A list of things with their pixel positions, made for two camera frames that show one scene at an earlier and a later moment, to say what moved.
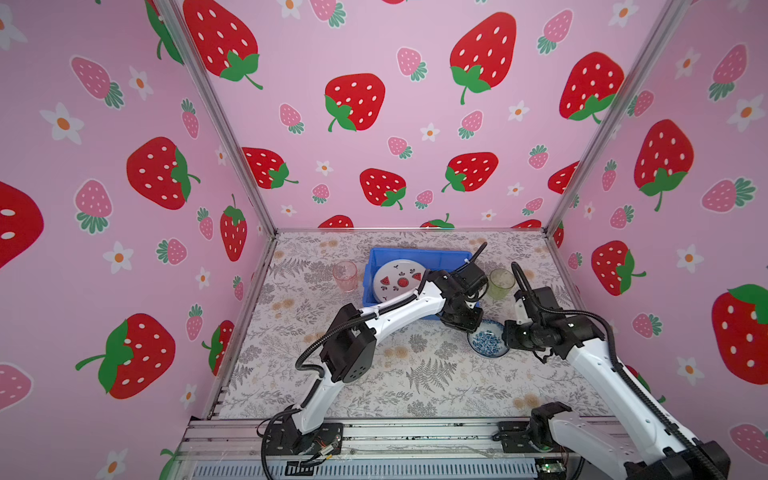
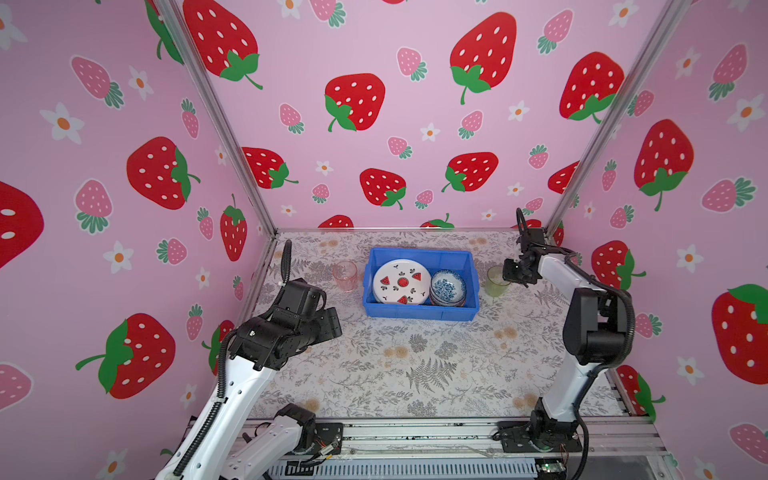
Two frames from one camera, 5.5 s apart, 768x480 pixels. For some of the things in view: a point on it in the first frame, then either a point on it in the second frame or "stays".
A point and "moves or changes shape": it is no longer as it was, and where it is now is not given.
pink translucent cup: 345,273 stays
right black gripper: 508,338 -> 508,272
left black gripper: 471,324 -> 330,324
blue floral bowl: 487,340 moves or changes shape
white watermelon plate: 396,278 stays
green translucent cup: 500,282 stays
